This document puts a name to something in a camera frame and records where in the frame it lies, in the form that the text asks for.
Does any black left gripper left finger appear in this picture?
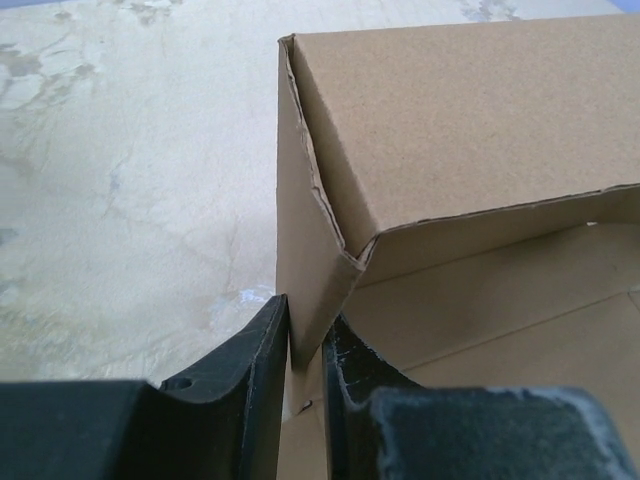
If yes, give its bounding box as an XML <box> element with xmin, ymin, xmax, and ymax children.
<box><xmin>1</xmin><ymin>295</ymin><xmax>289</xmax><ymax>479</ymax></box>

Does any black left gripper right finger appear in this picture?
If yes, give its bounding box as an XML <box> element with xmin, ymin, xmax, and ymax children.
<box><xmin>322</xmin><ymin>316</ymin><xmax>633</xmax><ymax>479</ymax></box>

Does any brown cardboard box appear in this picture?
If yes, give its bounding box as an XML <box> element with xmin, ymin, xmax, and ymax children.
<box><xmin>276</xmin><ymin>14</ymin><xmax>639</xmax><ymax>479</ymax></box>

